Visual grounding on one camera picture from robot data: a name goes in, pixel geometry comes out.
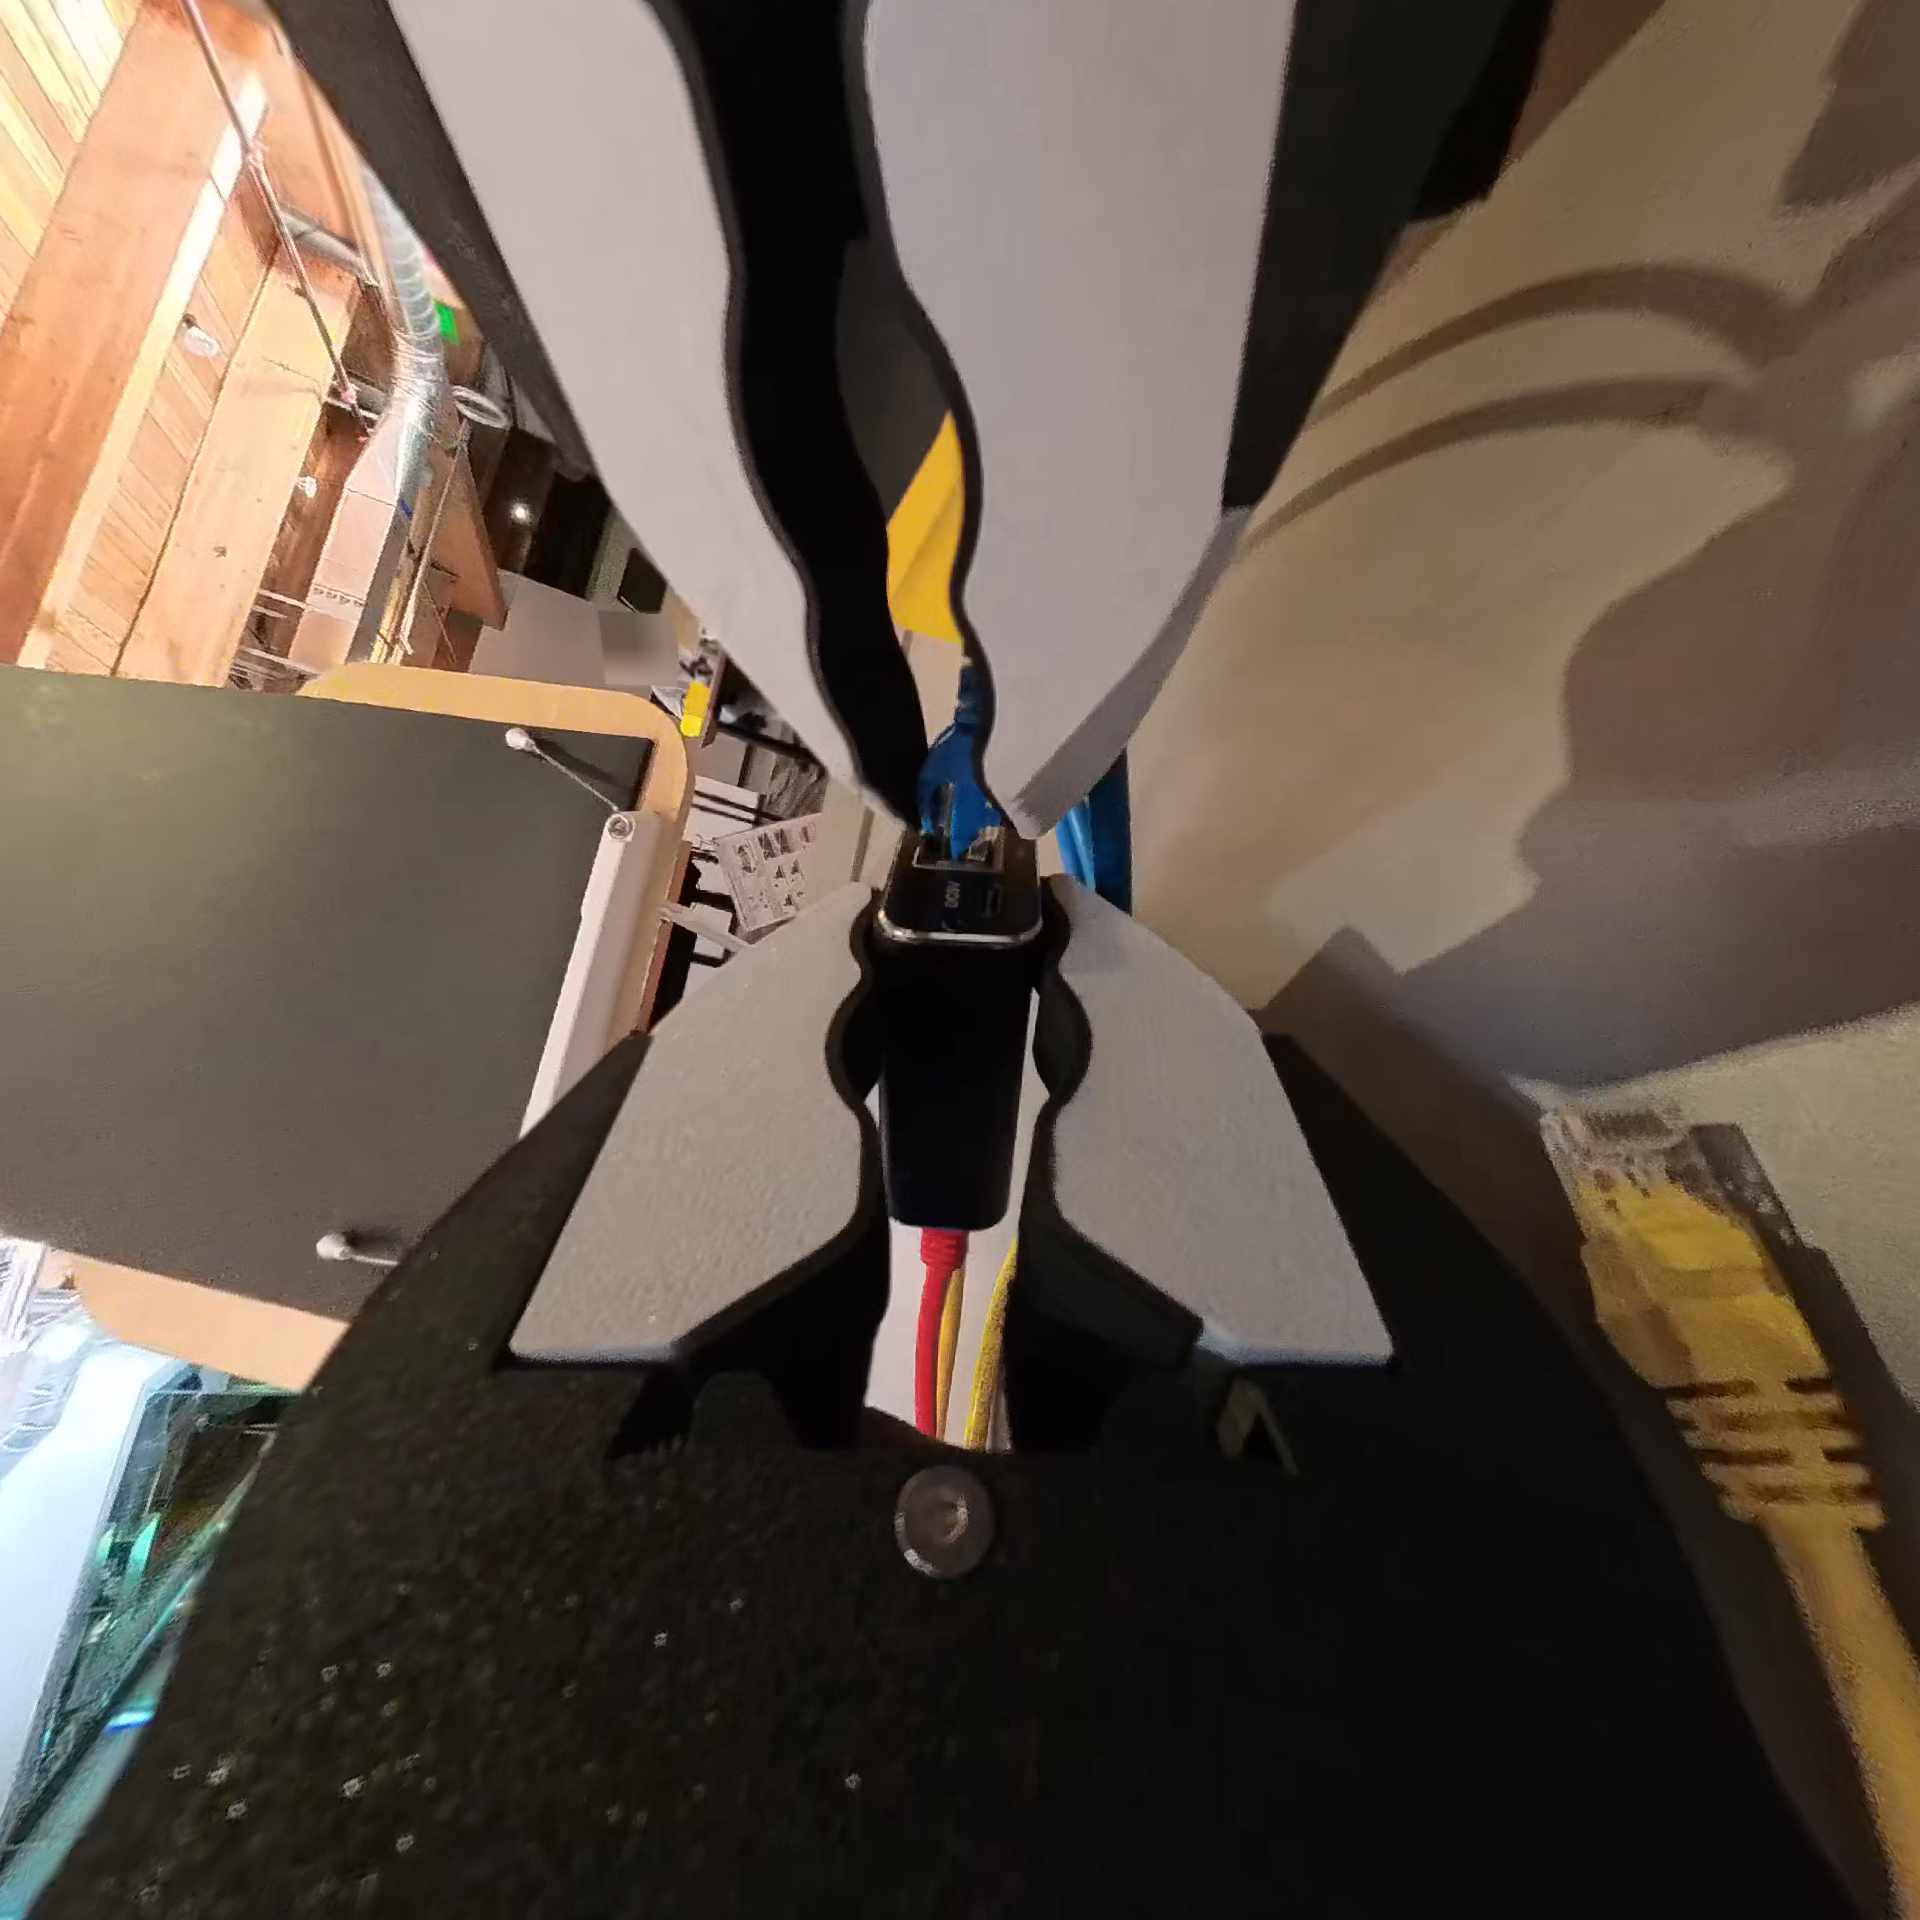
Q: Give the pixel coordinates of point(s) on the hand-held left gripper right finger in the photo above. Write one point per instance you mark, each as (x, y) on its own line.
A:
(1201, 1185)

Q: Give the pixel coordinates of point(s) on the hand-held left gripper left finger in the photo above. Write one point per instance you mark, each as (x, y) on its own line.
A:
(704, 1185)

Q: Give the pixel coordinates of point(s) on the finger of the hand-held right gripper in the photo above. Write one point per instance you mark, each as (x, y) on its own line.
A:
(1081, 301)
(571, 224)

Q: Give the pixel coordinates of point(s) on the black ethernet adapter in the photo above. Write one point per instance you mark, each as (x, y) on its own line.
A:
(953, 1080)

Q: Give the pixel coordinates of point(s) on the silver ceiling duct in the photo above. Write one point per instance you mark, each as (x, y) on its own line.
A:
(412, 345)

